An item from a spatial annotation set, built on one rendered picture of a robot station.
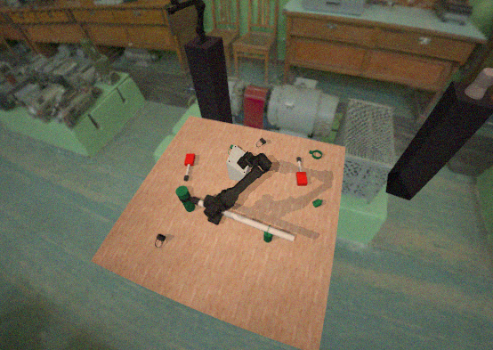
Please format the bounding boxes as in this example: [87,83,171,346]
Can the beige cylindrical rod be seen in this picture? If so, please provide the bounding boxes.
[198,200,295,242]

